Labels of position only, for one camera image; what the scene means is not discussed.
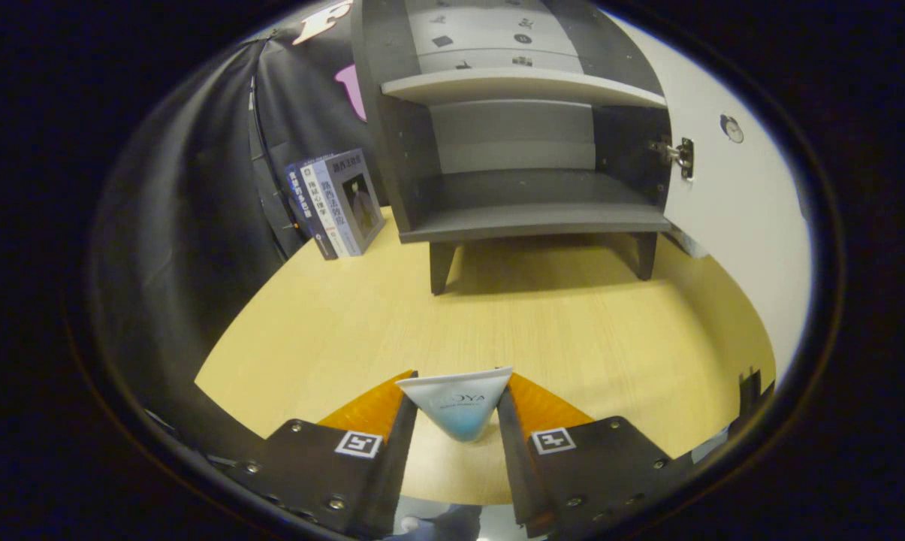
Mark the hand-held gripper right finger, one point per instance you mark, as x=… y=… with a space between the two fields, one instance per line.
x=516 y=466

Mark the black backdrop cloth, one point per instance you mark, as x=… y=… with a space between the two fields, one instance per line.
x=182 y=225

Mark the dark blue book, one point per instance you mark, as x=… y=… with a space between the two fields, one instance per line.
x=309 y=214

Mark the metal door hinge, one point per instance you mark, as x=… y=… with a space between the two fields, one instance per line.
x=681 y=156

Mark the person's blue clothing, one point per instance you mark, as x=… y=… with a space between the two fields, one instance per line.
x=452 y=522

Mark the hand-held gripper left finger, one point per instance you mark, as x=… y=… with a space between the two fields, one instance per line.
x=399 y=458

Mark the white and blue tube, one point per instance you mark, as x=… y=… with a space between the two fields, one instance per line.
x=460 y=409

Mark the grey cabinet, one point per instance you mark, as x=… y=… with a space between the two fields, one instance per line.
x=527 y=218

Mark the grey cabinet shelf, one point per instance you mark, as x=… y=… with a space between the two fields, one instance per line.
x=520 y=86

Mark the grey cover book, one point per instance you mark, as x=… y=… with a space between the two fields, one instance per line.
x=358 y=199

